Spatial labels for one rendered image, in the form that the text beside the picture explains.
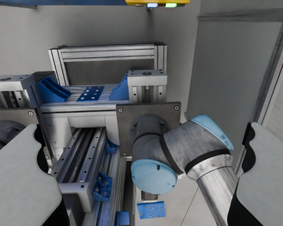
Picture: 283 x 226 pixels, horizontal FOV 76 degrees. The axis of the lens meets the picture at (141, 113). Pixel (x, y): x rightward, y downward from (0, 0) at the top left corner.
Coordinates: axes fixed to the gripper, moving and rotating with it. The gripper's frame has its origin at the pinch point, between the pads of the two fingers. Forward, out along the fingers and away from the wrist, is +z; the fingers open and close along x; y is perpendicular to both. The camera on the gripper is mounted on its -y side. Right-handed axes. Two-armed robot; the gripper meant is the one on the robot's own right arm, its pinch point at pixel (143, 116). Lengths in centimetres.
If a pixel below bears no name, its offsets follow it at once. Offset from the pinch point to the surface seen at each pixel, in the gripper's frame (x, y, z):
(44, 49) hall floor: -78, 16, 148
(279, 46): 46, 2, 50
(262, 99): 45, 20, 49
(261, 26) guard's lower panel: 46, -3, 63
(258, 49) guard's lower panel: 46, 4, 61
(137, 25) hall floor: -1, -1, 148
